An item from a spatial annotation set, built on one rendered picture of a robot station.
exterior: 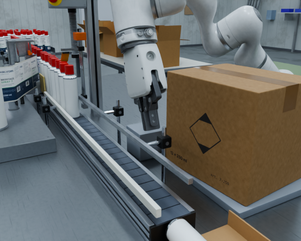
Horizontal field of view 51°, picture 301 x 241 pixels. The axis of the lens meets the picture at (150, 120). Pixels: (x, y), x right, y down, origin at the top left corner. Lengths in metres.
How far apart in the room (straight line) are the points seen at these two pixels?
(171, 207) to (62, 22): 9.74
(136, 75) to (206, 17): 0.59
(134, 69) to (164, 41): 2.29
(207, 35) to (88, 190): 0.69
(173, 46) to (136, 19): 2.36
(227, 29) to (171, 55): 1.81
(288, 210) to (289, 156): 0.13
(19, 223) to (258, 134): 0.56
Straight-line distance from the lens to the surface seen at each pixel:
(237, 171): 0.76
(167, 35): 2.94
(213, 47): 1.24
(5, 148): 1.08
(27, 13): 10.09
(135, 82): 0.65
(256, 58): 1.31
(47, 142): 1.09
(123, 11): 0.65
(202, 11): 1.16
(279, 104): 0.75
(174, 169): 0.68
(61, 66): 1.27
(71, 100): 1.24
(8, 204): 0.87
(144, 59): 0.62
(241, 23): 1.21
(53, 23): 10.23
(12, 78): 1.42
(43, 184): 0.92
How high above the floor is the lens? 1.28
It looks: 19 degrees down
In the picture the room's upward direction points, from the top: straight up
